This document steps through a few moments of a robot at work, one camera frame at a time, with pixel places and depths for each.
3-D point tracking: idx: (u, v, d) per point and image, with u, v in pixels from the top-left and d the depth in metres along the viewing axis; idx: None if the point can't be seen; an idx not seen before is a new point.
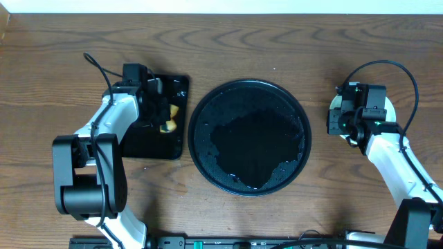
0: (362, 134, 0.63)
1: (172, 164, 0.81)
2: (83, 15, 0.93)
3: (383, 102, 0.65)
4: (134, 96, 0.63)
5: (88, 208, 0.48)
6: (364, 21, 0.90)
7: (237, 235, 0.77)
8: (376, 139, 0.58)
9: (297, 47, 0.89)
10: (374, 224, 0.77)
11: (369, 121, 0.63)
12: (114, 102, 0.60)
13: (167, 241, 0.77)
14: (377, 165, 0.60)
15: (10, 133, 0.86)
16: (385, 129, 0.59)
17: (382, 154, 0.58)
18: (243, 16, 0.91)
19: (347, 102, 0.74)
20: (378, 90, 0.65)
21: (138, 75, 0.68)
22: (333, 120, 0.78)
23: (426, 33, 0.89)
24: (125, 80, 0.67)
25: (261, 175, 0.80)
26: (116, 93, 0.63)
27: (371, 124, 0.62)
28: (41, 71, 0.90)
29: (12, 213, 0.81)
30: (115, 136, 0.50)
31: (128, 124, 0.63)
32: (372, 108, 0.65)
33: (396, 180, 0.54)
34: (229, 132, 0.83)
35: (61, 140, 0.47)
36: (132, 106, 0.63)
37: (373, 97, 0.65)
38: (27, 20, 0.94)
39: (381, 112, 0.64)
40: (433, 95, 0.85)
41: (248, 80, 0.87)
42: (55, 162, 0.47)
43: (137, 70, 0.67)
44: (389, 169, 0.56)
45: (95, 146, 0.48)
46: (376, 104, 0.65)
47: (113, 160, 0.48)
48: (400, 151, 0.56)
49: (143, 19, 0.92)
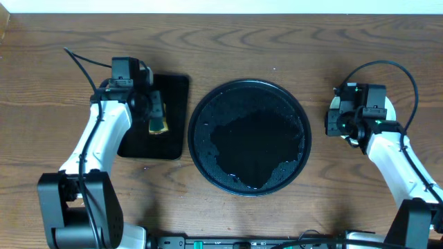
0: (362, 133, 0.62)
1: (172, 165, 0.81)
2: (83, 15, 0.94)
3: (383, 102, 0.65)
4: (124, 104, 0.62)
5: (81, 244, 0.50)
6: (364, 21, 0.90)
7: (237, 235, 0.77)
8: (376, 139, 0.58)
9: (297, 47, 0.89)
10: (374, 224, 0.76)
11: (372, 120, 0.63)
12: (104, 115, 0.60)
13: (167, 241, 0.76)
14: (377, 164, 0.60)
15: (9, 133, 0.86)
16: (385, 130, 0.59)
17: (383, 154, 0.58)
18: (243, 16, 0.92)
19: (345, 104, 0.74)
20: (379, 89, 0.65)
21: (129, 71, 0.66)
22: (331, 122, 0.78)
23: (426, 33, 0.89)
24: (116, 77, 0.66)
25: (261, 175, 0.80)
26: (105, 101, 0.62)
27: (371, 123, 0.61)
28: (41, 71, 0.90)
29: (12, 213, 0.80)
30: (106, 176, 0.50)
31: (122, 133, 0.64)
32: (372, 107, 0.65)
33: (395, 182, 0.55)
34: (229, 132, 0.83)
35: (48, 179, 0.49)
36: (124, 114, 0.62)
37: (374, 96, 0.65)
38: (26, 20, 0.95)
39: (381, 111, 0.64)
40: (433, 95, 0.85)
41: (248, 80, 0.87)
42: (43, 203, 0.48)
43: (127, 68, 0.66)
44: (389, 168, 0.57)
45: (84, 188, 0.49)
46: (377, 104, 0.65)
47: (104, 203, 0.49)
48: (401, 151, 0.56)
49: (143, 19, 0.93)
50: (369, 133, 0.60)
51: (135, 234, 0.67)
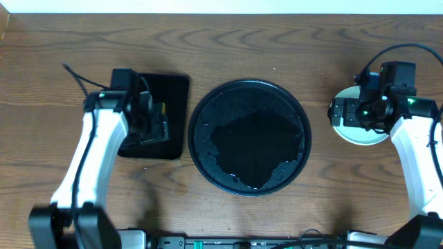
0: (390, 109, 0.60)
1: (172, 165, 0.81)
2: (83, 15, 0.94)
3: (412, 79, 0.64)
4: (120, 113, 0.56)
5: None
6: (364, 21, 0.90)
7: (237, 235, 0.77)
8: (405, 122, 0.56)
9: (297, 47, 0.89)
10: (374, 224, 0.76)
11: (400, 95, 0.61)
12: (97, 131, 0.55)
13: (167, 241, 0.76)
14: (399, 146, 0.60)
15: (9, 133, 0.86)
16: (418, 111, 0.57)
17: (408, 145, 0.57)
18: (243, 16, 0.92)
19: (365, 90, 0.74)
20: (408, 66, 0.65)
21: (129, 82, 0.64)
22: (351, 111, 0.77)
23: (426, 33, 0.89)
24: (114, 86, 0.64)
25: (261, 175, 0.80)
26: (98, 108, 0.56)
27: (402, 99, 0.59)
28: (41, 71, 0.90)
29: (12, 213, 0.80)
30: (99, 209, 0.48)
31: (118, 146, 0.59)
32: (400, 85, 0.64)
33: (417, 178, 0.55)
34: (229, 132, 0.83)
35: (39, 211, 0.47)
36: (119, 126, 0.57)
37: (402, 72, 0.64)
38: (27, 20, 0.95)
39: (410, 90, 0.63)
40: (435, 95, 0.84)
41: (248, 80, 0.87)
42: (35, 236, 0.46)
43: (128, 77, 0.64)
44: (411, 162, 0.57)
45: (76, 224, 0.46)
46: (405, 80, 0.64)
47: (98, 238, 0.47)
48: (429, 145, 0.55)
49: (144, 19, 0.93)
50: (398, 112, 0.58)
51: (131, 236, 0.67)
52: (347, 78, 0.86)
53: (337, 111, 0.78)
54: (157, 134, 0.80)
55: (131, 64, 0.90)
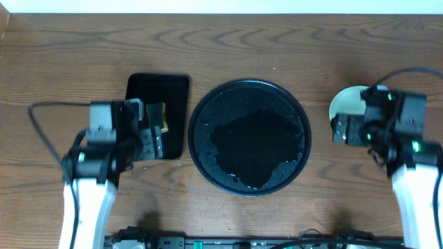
0: (394, 153, 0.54)
1: (172, 165, 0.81)
2: (84, 15, 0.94)
3: (421, 113, 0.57)
4: (105, 183, 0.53)
5: None
6: (364, 21, 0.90)
7: (237, 235, 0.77)
8: (406, 171, 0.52)
9: (297, 47, 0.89)
10: (374, 224, 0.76)
11: (405, 138, 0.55)
12: (80, 216, 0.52)
13: (167, 241, 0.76)
14: (399, 198, 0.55)
15: (9, 133, 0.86)
16: (423, 158, 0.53)
17: (408, 200, 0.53)
18: (243, 16, 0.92)
19: (373, 110, 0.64)
20: (417, 98, 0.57)
21: (111, 121, 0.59)
22: (354, 130, 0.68)
23: (426, 33, 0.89)
24: (95, 126, 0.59)
25: (261, 175, 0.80)
26: (79, 178, 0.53)
27: (405, 145, 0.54)
28: (41, 71, 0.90)
29: (12, 213, 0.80)
30: None
31: (107, 219, 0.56)
32: (408, 121, 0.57)
33: (414, 243, 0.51)
34: (229, 132, 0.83)
35: None
36: (105, 203, 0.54)
37: (410, 107, 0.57)
38: (26, 20, 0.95)
39: (417, 127, 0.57)
40: (435, 95, 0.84)
41: (248, 80, 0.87)
42: None
43: (108, 115, 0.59)
44: (411, 223, 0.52)
45: None
46: (412, 115, 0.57)
47: None
48: (432, 207, 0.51)
49: (144, 19, 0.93)
50: (401, 158, 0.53)
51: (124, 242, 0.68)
52: (347, 78, 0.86)
53: (340, 128, 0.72)
54: (150, 154, 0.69)
55: (130, 63, 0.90)
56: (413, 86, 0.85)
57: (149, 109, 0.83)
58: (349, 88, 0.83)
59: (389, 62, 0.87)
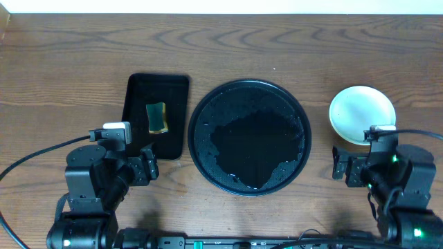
0: (394, 232, 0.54)
1: (172, 165, 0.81)
2: (84, 15, 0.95)
3: (428, 184, 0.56)
4: None
5: None
6: (363, 21, 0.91)
7: (237, 235, 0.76)
8: None
9: (296, 47, 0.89)
10: (374, 224, 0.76)
11: (407, 214, 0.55)
12: None
13: (167, 241, 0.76)
14: None
15: (7, 131, 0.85)
16: (423, 243, 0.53)
17: None
18: (242, 16, 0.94)
19: (374, 155, 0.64)
20: (426, 168, 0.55)
21: (92, 189, 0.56)
22: (354, 173, 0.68)
23: (425, 33, 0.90)
24: (77, 194, 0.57)
25: (261, 175, 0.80)
26: None
27: (409, 231, 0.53)
28: (41, 71, 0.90)
29: (11, 214, 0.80)
30: None
31: None
32: (413, 194, 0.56)
33: None
34: (229, 132, 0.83)
35: None
36: None
37: (416, 180, 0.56)
38: (28, 20, 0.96)
39: (421, 200, 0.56)
40: (434, 95, 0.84)
41: (248, 80, 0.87)
42: None
43: (87, 184, 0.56)
44: None
45: None
46: (419, 185, 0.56)
47: None
48: None
49: (145, 19, 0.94)
50: (401, 243, 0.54)
51: (123, 246, 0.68)
52: (347, 77, 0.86)
53: (340, 167, 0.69)
54: (144, 181, 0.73)
55: (130, 63, 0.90)
56: (413, 86, 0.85)
57: (149, 110, 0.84)
58: (344, 93, 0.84)
59: (388, 62, 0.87)
